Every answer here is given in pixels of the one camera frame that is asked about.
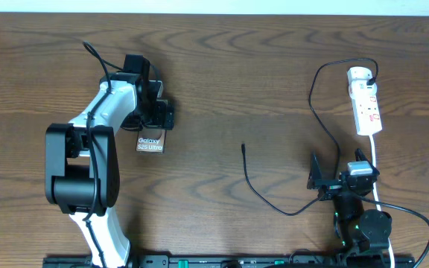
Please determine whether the white power strip cord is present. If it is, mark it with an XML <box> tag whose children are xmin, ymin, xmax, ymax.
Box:
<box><xmin>368</xmin><ymin>134</ymin><xmax>396</xmax><ymax>268</ymax></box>

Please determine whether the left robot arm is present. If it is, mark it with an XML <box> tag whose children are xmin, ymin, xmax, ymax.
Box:
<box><xmin>42</xmin><ymin>71</ymin><xmax>174</xmax><ymax>267</ymax></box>

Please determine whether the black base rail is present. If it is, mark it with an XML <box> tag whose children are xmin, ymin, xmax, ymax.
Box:
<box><xmin>42</xmin><ymin>253</ymin><xmax>416</xmax><ymax>268</ymax></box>

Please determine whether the white power strip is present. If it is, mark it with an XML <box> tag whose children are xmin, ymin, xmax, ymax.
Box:
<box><xmin>349</xmin><ymin>80</ymin><xmax>382</xmax><ymax>136</ymax></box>

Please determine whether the black charger cable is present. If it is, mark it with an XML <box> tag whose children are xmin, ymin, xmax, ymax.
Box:
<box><xmin>241</xmin><ymin>57</ymin><xmax>380</xmax><ymax>217</ymax></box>

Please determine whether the white charger adapter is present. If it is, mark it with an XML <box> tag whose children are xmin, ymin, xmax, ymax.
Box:
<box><xmin>347</xmin><ymin>66</ymin><xmax>372</xmax><ymax>83</ymax></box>

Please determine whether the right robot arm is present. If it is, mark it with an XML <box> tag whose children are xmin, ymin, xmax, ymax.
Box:
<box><xmin>307</xmin><ymin>149</ymin><xmax>392</xmax><ymax>267</ymax></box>

